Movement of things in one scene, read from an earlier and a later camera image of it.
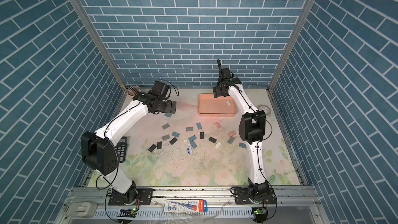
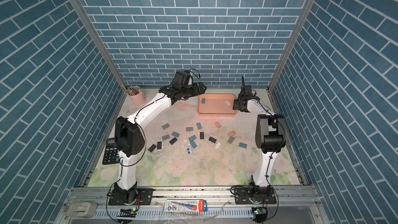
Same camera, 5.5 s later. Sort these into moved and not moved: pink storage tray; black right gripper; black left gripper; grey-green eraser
Moved: black left gripper; black right gripper
Not moved: pink storage tray; grey-green eraser
